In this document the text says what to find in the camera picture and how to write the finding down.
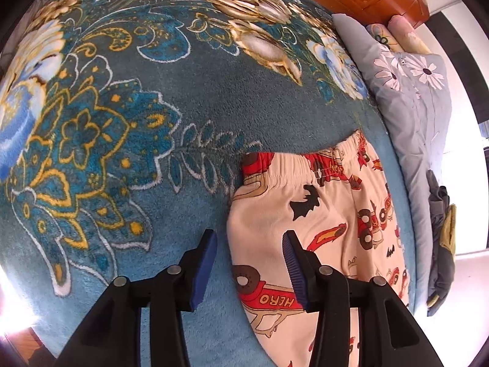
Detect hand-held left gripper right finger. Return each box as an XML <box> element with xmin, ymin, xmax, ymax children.
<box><xmin>282</xmin><ymin>230</ymin><xmax>446</xmax><ymax>367</ymax></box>

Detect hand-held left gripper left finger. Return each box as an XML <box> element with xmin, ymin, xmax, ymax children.
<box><xmin>53</xmin><ymin>229</ymin><xmax>218</xmax><ymax>367</ymax></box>

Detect cream car print pants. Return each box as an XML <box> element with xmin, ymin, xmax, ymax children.
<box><xmin>226</xmin><ymin>130</ymin><xmax>411</xmax><ymax>367</ymax></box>

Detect teal floral blanket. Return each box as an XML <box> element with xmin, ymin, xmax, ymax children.
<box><xmin>0</xmin><ymin>0</ymin><xmax>417</xmax><ymax>367</ymax></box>

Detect dark grey garment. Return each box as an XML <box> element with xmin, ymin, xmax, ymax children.
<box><xmin>426</xmin><ymin>170</ymin><xmax>451</xmax><ymax>299</ymax></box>

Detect olive knitted sweater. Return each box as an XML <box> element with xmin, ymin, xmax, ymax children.
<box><xmin>426</xmin><ymin>203</ymin><xmax>457</xmax><ymax>308</ymax></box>

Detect light blue floral quilt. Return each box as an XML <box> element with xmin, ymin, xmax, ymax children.
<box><xmin>332</xmin><ymin>13</ymin><xmax>453</xmax><ymax>306</ymax></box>

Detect white and black wardrobe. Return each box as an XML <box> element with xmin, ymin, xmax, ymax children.
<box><xmin>422</xmin><ymin>0</ymin><xmax>489</xmax><ymax>261</ymax></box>

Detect yellow floral pillow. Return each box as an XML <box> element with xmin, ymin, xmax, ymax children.
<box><xmin>365</xmin><ymin>23</ymin><xmax>402</xmax><ymax>52</ymax></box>

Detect pink floral pillow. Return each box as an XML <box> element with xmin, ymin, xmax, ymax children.
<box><xmin>388</xmin><ymin>15</ymin><xmax>430</xmax><ymax>54</ymax></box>

